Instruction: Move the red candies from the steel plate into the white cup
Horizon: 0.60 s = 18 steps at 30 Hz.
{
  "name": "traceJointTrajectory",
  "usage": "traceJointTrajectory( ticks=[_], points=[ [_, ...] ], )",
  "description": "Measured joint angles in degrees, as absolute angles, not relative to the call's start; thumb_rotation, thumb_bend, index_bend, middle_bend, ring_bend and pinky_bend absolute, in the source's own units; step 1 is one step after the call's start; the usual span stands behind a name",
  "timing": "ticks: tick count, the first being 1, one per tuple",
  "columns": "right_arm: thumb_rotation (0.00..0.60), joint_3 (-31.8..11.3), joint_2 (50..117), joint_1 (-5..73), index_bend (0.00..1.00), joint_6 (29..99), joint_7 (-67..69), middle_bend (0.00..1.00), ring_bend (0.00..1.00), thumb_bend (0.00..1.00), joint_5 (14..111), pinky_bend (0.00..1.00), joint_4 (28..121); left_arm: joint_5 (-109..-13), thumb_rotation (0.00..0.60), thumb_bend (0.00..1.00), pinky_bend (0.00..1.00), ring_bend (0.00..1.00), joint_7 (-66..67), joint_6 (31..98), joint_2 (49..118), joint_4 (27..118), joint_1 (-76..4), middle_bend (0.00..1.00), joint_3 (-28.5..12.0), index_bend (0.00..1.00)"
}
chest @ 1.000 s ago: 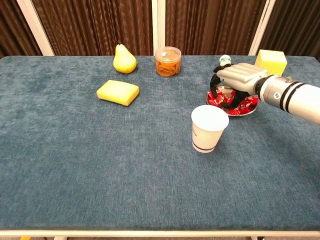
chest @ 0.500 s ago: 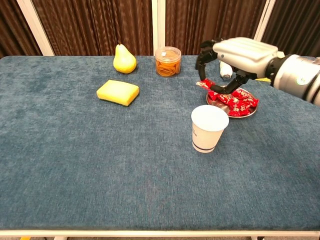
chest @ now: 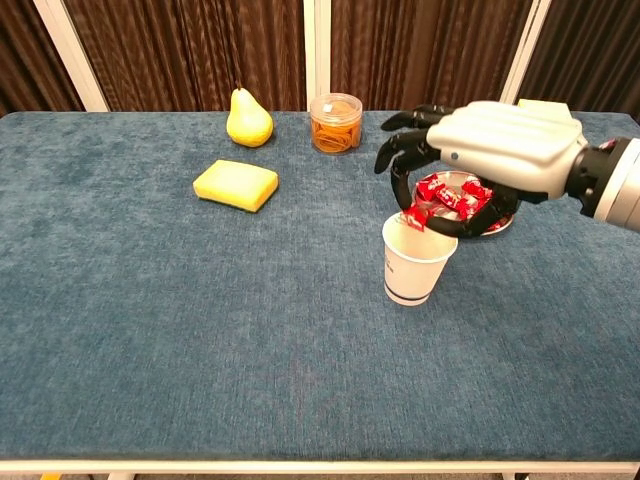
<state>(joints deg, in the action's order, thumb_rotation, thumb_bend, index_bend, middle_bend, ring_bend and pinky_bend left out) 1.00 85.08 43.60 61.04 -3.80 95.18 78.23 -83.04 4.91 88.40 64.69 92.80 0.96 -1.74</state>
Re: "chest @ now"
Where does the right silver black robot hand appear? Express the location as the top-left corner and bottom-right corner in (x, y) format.
(374, 101), (590, 239)

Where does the silver metal plate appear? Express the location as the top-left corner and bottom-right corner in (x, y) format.
(414, 169), (515, 236)

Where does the white paper cup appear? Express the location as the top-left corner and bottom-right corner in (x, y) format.
(382, 210), (460, 307)

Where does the yellow cube block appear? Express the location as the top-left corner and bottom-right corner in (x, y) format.
(517, 98), (575, 124)

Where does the brown curtain panel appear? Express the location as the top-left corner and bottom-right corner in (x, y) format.
(0, 0), (85, 116)
(514, 0), (640, 124)
(63, 0), (307, 113)
(329, 0), (537, 112)

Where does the clear jar of rubber bands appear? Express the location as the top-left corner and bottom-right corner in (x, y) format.
(309, 92), (364, 156)

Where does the yellow pear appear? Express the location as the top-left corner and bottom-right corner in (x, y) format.
(225, 85), (275, 149)

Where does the flat yellow sponge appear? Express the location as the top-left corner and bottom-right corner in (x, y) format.
(192, 158), (280, 214)

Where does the blue tablecloth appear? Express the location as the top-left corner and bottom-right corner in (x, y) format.
(0, 109), (640, 464)

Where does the white screen frame post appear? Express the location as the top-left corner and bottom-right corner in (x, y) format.
(496, 0), (553, 109)
(302, 0), (332, 112)
(32, 0), (110, 113)

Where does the white table frame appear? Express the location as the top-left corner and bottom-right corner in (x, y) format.
(0, 457), (640, 480)

